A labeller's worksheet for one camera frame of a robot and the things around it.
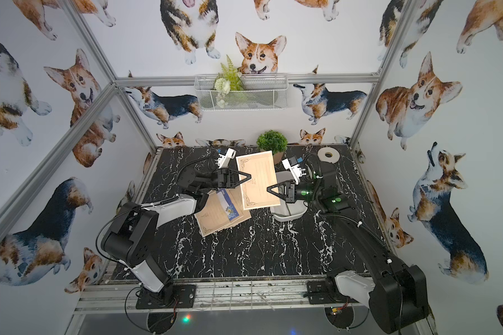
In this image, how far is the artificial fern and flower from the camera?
2.63 ft

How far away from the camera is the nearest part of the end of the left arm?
65cm

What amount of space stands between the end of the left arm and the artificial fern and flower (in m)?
0.34
